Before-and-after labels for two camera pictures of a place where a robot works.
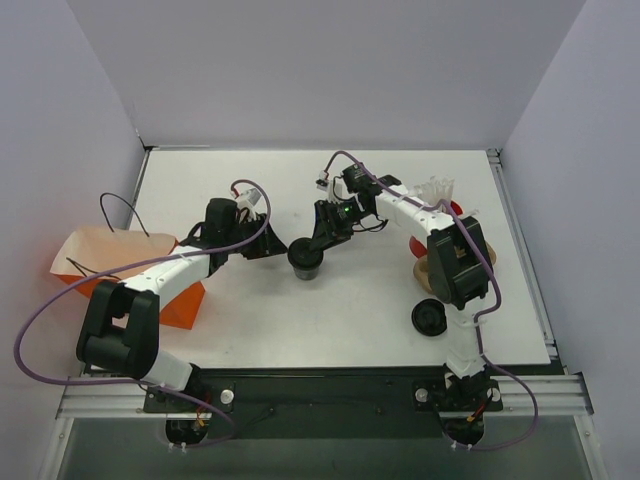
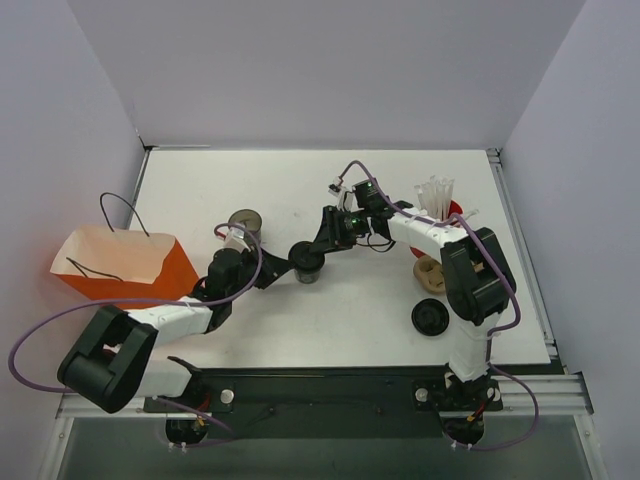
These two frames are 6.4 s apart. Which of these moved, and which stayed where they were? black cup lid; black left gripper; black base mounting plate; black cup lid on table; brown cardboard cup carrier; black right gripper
Moved: black right gripper; black left gripper
Stayed: black base mounting plate; black cup lid; black cup lid on table; brown cardboard cup carrier
